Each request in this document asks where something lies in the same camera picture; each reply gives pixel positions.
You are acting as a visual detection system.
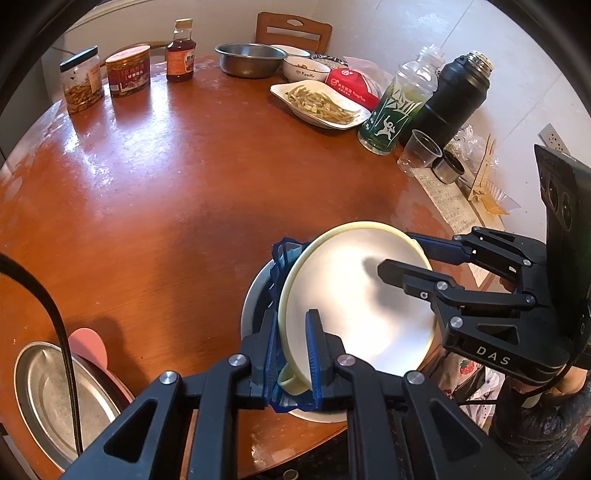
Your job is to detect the paper sheet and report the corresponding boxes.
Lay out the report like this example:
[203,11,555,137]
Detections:
[410,167,507,292]

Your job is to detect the red can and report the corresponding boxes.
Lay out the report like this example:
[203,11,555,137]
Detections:
[105,45,151,99]

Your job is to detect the clear plastic jar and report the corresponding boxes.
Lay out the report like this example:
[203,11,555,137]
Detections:
[59,45,105,115]

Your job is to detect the clear plastic bag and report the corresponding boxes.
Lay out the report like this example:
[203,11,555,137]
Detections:
[444,124,491,168]

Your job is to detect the brown sauce bottle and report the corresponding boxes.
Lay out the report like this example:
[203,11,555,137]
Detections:
[165,18,199,84]

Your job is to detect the black cable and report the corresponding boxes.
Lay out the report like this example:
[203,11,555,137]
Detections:
[0,253,85,456]

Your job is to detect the white power strip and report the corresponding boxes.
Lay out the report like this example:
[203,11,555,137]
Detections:
[537,123,571,156]

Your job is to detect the clear plastic cup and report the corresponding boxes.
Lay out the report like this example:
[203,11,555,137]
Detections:
[396,129,444,175]

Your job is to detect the person's right forearm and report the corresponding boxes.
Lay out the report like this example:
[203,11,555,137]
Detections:
[488,377,583,479]

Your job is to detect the clear plastic wrapper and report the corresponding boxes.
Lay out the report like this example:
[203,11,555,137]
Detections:
[466,181,523,217]

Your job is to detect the red packet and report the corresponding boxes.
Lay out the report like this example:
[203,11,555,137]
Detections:
[324,56,394,105]

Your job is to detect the green drink bottle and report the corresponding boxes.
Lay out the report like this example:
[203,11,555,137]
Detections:
[358,45,447,157]

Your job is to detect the white printed bowl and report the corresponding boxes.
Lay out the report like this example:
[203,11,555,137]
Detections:
[282,54,331,84]

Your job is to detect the person's right hand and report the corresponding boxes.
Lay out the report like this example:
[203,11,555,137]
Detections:
[551,357,591,398]

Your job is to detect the large steel plate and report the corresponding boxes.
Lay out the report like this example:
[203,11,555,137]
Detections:
[14,340,126,472]

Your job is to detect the person's printed clothing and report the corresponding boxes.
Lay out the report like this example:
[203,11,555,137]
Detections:
[436,350,507,433]

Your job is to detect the cream white plate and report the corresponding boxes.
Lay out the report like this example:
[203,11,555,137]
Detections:
[277,222,437,398]

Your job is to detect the steel thermos cap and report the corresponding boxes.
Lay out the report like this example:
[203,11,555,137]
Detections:
[431,150,467,184]

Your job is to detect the blue plastic square bowl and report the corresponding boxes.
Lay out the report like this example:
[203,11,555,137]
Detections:
[270,236,320,414]

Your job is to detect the patterned bowl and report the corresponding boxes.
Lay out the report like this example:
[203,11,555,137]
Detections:
[310,54,351,71]

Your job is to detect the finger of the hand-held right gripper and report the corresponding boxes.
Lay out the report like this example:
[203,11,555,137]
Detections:
[377,259,539,324]
[409,227,548,289]

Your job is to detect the black thermos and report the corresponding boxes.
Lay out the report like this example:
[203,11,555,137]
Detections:
[398,52,494,149]

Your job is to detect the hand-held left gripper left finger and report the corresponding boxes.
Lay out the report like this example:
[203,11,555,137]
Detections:
[60,311,279,480]

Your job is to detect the plain white bowl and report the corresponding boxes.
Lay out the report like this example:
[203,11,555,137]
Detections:
[269,44,313,59]

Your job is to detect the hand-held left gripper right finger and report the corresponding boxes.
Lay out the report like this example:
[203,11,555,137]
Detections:
[305,309,532,480]

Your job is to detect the wooden chair with cutout back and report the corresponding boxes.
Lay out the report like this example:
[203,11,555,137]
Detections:
[255,11,334,57]

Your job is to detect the white dish of vegetables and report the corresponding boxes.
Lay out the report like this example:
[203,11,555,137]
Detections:
[270,79,372,130]

